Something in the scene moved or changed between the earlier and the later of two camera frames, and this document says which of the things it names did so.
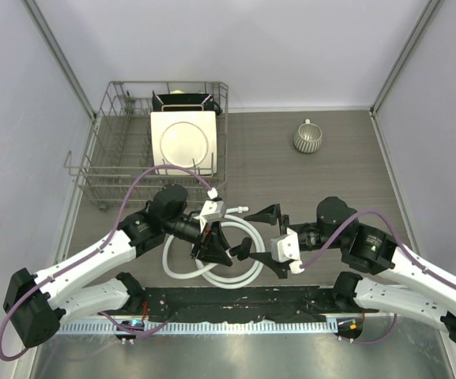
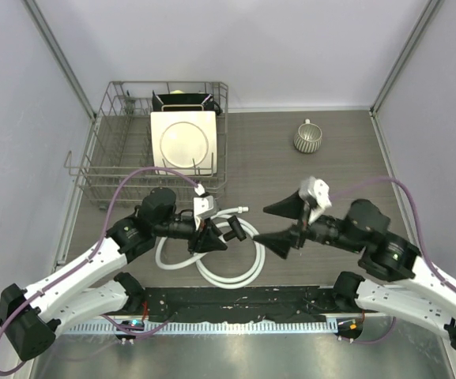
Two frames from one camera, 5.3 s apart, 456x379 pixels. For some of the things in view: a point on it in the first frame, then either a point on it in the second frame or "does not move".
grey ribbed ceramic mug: (308, 137) does not move
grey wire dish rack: (151, 133) does not move
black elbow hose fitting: (242, 250) to (237, 230)
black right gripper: (284, 230) to (300, 226)
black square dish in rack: (185, 103) does not move
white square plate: (185, 138) does not move
